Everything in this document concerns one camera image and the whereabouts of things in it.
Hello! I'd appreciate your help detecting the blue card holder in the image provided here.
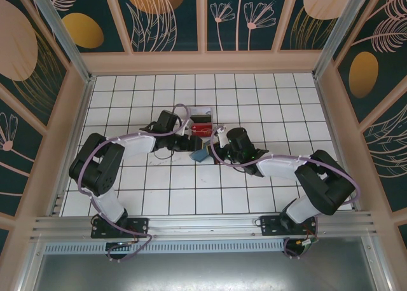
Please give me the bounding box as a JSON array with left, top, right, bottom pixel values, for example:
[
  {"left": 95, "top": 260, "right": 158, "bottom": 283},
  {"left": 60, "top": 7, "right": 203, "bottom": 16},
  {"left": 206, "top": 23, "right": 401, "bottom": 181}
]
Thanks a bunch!
[{"left": 190, "top": 149, "right": 215, "bottom": 164}]

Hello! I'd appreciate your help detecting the red and grey credit card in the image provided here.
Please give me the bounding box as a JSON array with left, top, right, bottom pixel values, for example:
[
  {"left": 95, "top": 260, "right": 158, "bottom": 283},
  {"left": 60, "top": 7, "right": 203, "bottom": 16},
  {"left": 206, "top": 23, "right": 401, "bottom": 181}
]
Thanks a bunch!
[{"left": 193, "top": 123, "right": 213, "bottom": 138}]

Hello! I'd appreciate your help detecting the clear plastic card box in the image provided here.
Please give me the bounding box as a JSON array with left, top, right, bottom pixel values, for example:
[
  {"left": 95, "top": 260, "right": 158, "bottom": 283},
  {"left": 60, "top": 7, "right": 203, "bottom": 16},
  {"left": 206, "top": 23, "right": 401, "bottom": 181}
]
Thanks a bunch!
[{"left": 189, "top": 105, "right": 214, "bottom": 139}]

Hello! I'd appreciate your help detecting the black card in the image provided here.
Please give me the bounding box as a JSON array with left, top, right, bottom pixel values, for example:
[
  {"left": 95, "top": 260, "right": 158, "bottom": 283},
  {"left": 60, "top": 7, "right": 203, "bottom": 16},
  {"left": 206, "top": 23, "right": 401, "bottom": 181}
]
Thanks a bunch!
[{"left": 191, "top": 112, "right": 212, "bottom": 124}]

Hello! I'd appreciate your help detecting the grey metal sheet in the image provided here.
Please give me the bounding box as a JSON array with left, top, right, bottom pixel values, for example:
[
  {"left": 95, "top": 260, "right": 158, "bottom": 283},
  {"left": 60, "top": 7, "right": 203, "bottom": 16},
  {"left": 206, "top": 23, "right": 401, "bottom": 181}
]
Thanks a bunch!
[{"left": 31, "top": 236, "right": 394, "bottom": 291}]

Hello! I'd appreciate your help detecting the small green circuit board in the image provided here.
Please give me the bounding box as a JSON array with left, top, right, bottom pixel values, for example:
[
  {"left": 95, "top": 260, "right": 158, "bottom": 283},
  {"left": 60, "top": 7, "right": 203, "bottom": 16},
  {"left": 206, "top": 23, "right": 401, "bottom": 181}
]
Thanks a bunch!
[{"left": 298, "top": 238, "right": 319, "bottom": 250}]

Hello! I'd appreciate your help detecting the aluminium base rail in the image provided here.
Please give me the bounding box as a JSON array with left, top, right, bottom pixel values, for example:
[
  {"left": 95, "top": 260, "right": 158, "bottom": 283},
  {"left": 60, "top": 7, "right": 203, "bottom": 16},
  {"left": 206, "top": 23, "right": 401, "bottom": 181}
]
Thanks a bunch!
[{"left": 30, "top": 210, "right": 379, "bottom": 243}]

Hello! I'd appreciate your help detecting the aluminium side rail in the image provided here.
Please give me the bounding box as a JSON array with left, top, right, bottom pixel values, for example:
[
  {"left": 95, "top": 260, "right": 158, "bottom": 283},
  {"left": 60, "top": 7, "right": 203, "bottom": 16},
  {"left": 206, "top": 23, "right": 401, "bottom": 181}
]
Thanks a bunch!
[{"left": 47, "top": 78, "right": 98, "bottom": 217}]

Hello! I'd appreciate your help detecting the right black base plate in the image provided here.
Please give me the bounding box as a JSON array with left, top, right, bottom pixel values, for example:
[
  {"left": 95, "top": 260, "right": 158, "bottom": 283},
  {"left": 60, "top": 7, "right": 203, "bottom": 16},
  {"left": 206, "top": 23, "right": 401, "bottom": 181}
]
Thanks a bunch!
[{"left": 259, "top": 214, "right": 319, "bottom": 238}]

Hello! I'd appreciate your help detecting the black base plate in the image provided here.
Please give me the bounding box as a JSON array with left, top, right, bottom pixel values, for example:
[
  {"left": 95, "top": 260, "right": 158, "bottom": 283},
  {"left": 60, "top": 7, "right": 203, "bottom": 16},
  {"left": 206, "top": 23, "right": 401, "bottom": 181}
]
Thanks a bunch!
[
  {"left": 259, "top": 214, "right": 319, "bottom": 238},
  {"left": 91, "top": 217, "right": 150, "bottom": 240}
]

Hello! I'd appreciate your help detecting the slotted grey cable duct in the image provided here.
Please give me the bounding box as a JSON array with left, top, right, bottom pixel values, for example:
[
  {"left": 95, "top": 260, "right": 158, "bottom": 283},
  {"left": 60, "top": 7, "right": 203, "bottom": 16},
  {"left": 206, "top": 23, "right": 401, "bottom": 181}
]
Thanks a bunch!
[{"left": 43, "top": 241, "right": 287, "bottom": 255}]

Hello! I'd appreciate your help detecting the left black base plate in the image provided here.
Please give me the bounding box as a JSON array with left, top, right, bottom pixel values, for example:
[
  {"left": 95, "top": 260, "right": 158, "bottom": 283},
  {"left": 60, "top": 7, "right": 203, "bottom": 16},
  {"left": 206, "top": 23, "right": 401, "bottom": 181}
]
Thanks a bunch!
[{"left": 91, "top": 217, "right": 150, "bottom": 240}]

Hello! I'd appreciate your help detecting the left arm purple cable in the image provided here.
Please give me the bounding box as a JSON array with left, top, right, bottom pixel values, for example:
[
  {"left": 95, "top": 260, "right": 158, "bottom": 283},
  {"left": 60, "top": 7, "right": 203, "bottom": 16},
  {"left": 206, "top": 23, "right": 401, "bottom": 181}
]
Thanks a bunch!
[{"left": 77, "top": 103, "right": 193, "bottom": 263}]

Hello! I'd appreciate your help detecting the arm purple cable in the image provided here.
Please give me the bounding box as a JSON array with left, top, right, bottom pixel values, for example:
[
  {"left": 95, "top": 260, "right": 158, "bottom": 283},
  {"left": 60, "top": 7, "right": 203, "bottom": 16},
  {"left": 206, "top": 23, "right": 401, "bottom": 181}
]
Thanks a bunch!
[
  {"left": 210, "top": 125, "right": 362, "bottom": 261},
  {"left": 77, "top": 103, "right": 193, "bottom": 263}
]

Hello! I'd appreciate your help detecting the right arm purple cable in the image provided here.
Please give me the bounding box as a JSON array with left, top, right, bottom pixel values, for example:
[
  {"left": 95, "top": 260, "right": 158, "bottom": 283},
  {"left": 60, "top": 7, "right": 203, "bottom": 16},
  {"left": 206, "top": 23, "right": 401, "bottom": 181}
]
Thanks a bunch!
[{"left": 210, "top": 125, "right": 362, "bottom": 261}]

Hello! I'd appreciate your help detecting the aluminium frame post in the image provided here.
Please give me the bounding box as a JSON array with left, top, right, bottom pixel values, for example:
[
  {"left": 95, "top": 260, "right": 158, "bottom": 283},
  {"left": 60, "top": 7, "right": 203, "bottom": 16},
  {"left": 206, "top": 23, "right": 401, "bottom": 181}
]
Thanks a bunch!
[
  {"left": 27, "top": 0, "right": 96, "bottom": 84},
  {"left": 313, "top": 0, "right": 371, "bottom": 81}
]

